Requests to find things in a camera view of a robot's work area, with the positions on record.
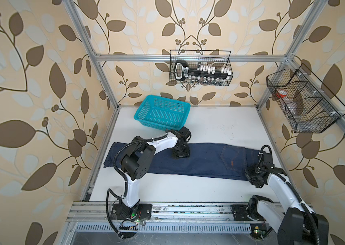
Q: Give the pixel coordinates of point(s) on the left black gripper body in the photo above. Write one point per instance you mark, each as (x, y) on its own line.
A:
(183, 151)

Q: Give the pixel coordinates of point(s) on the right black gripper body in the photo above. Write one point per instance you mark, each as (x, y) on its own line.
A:
(251, 172)

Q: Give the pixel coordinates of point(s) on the dark blue denim trousers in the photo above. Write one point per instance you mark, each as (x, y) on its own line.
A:
(207, 160)

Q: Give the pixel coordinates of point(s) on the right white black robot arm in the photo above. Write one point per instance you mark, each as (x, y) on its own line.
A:
(285, 199)

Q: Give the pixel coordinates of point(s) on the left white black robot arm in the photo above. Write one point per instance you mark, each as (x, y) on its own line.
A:
(125, 213)

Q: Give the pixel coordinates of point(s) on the teal plastic basket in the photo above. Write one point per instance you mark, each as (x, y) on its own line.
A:
(162, 113)

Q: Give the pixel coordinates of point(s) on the black socket tool set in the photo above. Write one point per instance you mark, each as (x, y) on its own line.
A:
(202, 74)

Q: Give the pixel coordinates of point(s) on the red capped clear container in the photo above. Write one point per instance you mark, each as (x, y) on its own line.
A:
(280, 93)

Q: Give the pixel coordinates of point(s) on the back black wire basket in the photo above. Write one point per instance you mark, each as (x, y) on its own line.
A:
(192, 57)

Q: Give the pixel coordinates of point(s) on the black wire basket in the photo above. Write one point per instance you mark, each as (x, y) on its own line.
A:
(192, 57)
(311, 105)

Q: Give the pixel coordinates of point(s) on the right black wire basket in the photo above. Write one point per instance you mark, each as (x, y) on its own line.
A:
(311, 105)

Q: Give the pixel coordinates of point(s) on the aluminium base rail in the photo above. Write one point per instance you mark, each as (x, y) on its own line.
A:
(187, 218)

